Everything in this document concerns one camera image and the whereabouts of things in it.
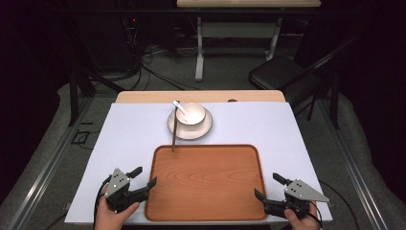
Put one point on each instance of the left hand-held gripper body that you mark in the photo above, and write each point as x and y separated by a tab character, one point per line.
117	187

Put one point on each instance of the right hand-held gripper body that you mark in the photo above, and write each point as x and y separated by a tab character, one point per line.
301	191

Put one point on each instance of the person's left hand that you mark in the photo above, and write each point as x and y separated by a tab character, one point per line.
110	218

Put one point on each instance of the person's right hand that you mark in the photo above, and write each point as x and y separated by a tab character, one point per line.
301	223

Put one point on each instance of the white table cover sheet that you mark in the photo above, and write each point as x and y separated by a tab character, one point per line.
127	134

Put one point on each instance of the dark brown chopsticks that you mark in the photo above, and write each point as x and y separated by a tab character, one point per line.
174	134

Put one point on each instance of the brown wooden tray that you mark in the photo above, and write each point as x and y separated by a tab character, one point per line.
207	183

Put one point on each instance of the white round plate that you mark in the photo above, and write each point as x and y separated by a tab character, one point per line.
191	132

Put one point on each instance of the white ceramic spoon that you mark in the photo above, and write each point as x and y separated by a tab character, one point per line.
179	107

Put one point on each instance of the white bowl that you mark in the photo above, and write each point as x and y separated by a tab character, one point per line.
195	116

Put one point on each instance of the black metal stand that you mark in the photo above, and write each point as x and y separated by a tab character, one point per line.
75	92

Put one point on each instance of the black folding chair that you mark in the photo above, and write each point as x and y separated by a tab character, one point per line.
277	75

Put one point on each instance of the white-legged background table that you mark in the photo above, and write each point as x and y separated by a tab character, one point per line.
236	30

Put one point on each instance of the metal floor rail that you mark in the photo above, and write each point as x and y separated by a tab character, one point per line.
354	172
41	179

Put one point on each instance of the black floor socket frame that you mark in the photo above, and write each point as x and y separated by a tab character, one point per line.
81	136

